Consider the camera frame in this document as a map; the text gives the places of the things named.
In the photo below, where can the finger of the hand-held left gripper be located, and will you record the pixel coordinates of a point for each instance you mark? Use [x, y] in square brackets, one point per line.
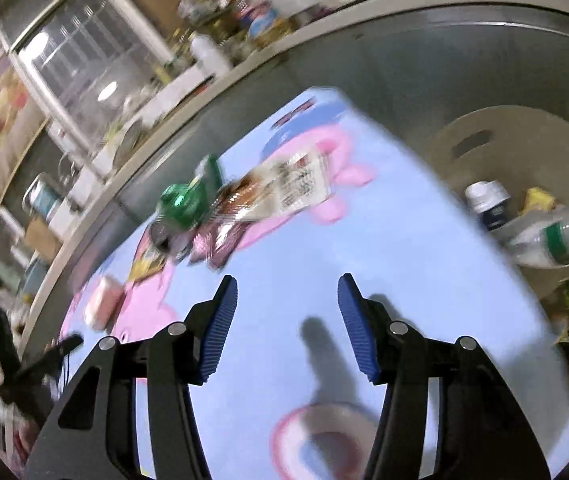
[44, 365]
[2, 340]

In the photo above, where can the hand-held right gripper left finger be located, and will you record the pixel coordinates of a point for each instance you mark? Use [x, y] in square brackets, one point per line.
[219, 325]

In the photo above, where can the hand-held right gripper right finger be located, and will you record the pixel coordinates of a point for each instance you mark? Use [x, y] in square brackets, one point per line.
[357, 330]

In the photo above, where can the purple snack wrapper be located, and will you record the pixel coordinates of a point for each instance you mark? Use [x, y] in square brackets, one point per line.
[219, 242]

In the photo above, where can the pink small cup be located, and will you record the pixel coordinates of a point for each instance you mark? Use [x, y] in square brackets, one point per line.
[102, 302]

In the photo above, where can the dark round container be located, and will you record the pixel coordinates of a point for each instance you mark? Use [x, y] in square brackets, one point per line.
[164, 237]

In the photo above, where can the beige round waste bin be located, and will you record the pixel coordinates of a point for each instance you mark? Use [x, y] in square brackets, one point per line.
[514, 130]

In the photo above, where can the blue pig printed tablecloth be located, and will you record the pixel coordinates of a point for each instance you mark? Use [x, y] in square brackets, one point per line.
[274, 260]

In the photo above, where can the cardboard box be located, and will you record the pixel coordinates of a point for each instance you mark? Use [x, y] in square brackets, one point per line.
[42, 237]

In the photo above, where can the white capped dark bottle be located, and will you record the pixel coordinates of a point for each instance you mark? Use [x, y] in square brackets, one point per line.
[491, 205]

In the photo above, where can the clear bottle green label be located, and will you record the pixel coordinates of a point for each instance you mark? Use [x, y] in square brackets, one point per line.
[554, 237]

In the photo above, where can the yellow crumpled wrapper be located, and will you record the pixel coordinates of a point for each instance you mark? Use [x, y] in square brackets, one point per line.
[539, 200]

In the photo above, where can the white plastic jug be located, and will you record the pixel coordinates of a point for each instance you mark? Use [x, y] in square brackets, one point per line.
[209, 52]

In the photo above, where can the barred kitchen window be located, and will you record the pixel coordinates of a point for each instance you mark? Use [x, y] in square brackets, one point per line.
[79, 45]

